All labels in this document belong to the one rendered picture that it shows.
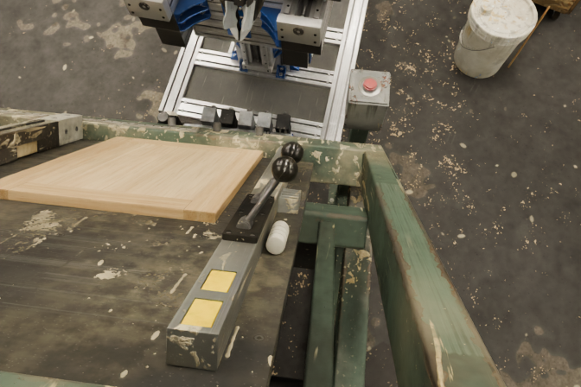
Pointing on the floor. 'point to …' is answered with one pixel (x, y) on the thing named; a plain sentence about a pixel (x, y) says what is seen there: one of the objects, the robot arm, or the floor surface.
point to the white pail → (494, 30)
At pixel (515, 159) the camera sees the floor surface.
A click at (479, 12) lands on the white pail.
